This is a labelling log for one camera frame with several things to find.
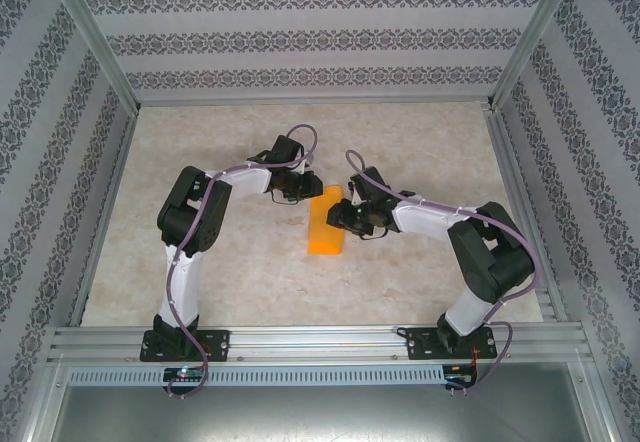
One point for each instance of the orange paper sheet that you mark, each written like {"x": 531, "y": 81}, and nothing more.
{"x": 325, "y": 232}

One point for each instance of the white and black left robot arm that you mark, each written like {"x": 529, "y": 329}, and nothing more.
{"x": 195, "y": 212}

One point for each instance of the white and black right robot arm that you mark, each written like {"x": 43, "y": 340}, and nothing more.
{"x": 495, "y": 252}

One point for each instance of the grey metal sheet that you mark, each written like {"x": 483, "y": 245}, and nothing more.
{"x": 320, "y": 417}

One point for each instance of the small circuit board blue light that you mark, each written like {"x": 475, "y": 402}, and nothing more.
{"x": 457, "y": 376}

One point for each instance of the small circuit board green light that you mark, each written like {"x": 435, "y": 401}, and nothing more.
{"x": 182, "y": 373}

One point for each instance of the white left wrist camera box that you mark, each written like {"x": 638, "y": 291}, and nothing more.
{"x": 303, "y": 166}

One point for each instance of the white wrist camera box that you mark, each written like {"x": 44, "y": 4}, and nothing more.
{"x": 351, "y": 188}
{"x": 303, "y": 166}

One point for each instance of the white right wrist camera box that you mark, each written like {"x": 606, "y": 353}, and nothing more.
{"x": 351, "y": 188}

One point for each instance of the aluminium mounting rail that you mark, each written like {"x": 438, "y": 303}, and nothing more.
{"x": 320, "y": 342}

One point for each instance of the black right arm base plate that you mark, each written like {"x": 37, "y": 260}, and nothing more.
{"x": 417, "y": 344}

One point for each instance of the aluminium side rail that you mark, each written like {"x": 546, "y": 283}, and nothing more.
{"x": 506, "y": 162}
{"x": 112, "y": 197}

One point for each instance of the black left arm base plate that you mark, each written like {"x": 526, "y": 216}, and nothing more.
{"x": 220, "y": 344}

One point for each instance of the aluminium frame post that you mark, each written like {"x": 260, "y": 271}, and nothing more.
{"x": 535, "y": 37}
{"x": 95, "y": 37}

